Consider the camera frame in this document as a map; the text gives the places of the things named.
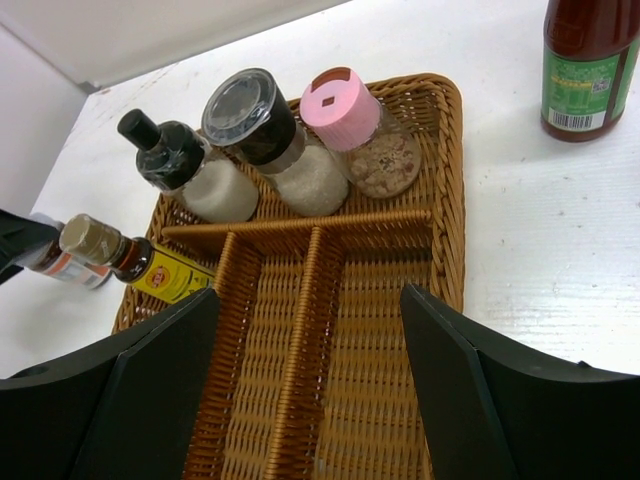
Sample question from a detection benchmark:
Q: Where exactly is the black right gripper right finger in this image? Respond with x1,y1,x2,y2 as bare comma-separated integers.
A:
400,284,639,479

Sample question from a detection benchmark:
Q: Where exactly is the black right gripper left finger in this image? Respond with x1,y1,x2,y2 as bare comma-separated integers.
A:
1,288,220,479

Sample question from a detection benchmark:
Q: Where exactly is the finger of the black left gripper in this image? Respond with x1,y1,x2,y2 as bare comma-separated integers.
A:
1,210,61,284

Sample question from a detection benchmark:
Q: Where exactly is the white lid brown spice jar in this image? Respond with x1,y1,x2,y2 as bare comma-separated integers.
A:
17,240,112,290

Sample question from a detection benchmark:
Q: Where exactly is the yellow label brown sauce bottle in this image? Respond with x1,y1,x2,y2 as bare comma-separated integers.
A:
59,214,214,304

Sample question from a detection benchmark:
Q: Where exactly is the black knob salt grinder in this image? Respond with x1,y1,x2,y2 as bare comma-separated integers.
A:
117,109,259,223

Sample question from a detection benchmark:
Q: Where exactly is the black top salt grinder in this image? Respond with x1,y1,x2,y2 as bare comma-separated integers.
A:
201,68,349,217

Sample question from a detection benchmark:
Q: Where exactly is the pink cap seasoning jar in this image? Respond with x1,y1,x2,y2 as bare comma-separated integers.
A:
299,67,422,199

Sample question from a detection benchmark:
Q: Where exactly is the green label red sauce bottle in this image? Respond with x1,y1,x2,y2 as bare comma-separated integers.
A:
540,0,639,143

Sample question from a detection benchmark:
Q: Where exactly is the brown wicker divided tray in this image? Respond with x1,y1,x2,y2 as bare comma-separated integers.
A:
147,73,465,479

